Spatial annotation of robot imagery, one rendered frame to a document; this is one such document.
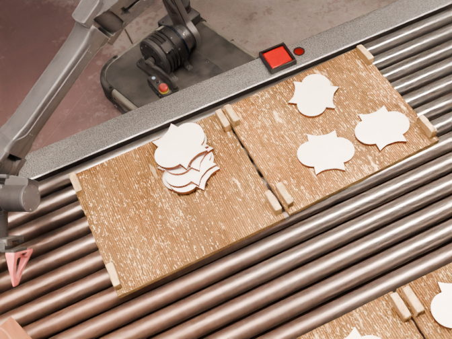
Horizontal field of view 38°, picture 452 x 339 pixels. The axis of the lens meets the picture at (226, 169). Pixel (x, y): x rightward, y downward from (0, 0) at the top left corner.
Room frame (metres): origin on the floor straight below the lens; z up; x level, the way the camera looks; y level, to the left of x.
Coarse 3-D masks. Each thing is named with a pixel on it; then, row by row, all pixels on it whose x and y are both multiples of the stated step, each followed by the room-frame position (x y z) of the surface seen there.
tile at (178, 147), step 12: (180, 132) 0.95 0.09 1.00; (192, 132) 0.94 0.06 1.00; (156, 144) 0.92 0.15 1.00; (168, 144) 0.92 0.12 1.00; (180, 144) 0.91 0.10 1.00; (192, 144) 0.91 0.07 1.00; (156, 156) 0.89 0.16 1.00; (168, 156) 0.88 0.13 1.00; (180, 156) 0.88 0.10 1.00; (192, 156) 0.87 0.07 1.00; (168, 168) 0.85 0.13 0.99
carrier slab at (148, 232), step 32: (128, 160) 0.94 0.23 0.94; (224, 160) 0.89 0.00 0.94; (96, 192) 0.86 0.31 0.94; (128, 192) 0.84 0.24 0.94; (160, 192) 0.83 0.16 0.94; (192, 192) 0.81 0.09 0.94; (224, 192) 0.80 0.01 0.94; (256, 192) 0.79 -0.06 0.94; (96, 224) 0.77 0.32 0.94; (128, 224) 0.76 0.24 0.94; (160, 224) 0.74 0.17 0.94; (192, 224) 0.73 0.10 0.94; (224, 224) 0.72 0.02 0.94; (256, 224) 0.70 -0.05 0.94; (128, 256) 0.68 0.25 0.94; (160, 256) 0.66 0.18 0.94; (192, 256) 0.65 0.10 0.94; (128, 288) 0.60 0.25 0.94
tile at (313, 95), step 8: (304, 80) 1.09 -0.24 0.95; (312, 80) 1.08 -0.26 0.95; (320, 80) 1.08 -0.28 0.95; (328, 80) 1.07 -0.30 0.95; (296, 88) 1.07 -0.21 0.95; (304, 88) 1.06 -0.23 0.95; (312, 88) 1.06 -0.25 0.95; (320, 88) 1.05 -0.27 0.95; (328, 88) 1.05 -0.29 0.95; (336, 88) 1.04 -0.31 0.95; (296, 96) 1.04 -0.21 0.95; (304, 96) 1.04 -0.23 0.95; (312, 96) 1.03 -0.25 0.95; (320, 96) 1.03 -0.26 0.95; (328, 96) 1.02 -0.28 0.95; (296, 104) 1.02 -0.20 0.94; (304, 104) 1.01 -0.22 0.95; (312, 104) 1.01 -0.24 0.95; (320, 104) 1.00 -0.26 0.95; (328, 104) 1.00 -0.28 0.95; (304, 112) 0.99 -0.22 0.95; (312, 112) 0.98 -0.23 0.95; (320, 112) 0.98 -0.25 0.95
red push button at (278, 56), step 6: (276, 48) 1.23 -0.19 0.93; (282, 48) 1.22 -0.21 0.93; (264, 54) 1.21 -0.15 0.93; (270, 54) 1.21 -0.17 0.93; (276, 54) 1.21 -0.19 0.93; (282, 54) 1.20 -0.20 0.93; (288, 54) 1.20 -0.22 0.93; (270, 60) 1.19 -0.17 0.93; (276, 60) 1.19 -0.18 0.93; (282, 60) 1.18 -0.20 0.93; (288, 60) 1.18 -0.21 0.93; (276, 66) 1.17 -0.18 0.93
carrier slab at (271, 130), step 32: (352, 64) 1.12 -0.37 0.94; (256, 96) 1.07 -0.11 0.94; (288, 96) 1.05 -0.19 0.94; (352, 96) 1.02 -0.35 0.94; (384, 96) 1.00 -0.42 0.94; (256, 128) 0.97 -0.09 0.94; (288, 128) 0.95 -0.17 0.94; (320, 128) 0.94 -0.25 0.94; (352, 128) 0.92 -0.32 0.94; (416, 128) 0.89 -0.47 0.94; (256, 160) 0.87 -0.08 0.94; (288, 160) 0.86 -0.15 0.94; (352, 160) 0.83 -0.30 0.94; (384, 160) 0.82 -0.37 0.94; (288, 192) 0.77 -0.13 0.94; (320, 192) 0.76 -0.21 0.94
